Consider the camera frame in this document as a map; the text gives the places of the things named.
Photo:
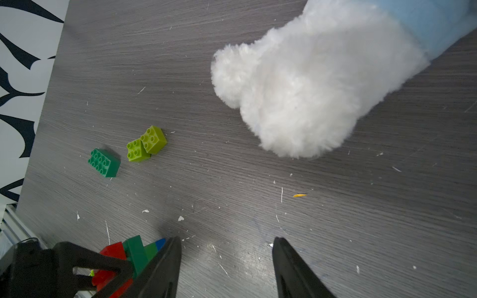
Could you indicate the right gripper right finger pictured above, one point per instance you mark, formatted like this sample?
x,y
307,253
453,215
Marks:
x,y
294,277

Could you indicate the white teddy bear blue shirt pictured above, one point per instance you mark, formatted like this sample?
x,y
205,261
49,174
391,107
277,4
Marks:
x,y
302,88

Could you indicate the small green lego brick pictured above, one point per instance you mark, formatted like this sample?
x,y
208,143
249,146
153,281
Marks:
x,y
150,251

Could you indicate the dark green lego brick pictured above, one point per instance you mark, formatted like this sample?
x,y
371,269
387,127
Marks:
x,y
135,253
105,163

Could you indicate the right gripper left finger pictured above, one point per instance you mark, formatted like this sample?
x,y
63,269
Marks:
x,y
160,277

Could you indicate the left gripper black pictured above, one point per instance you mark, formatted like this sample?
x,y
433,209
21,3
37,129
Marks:
x,y
27,271

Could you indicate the small lime lego brick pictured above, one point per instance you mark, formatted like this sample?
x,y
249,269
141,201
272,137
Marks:
x,y
136,151
153,140

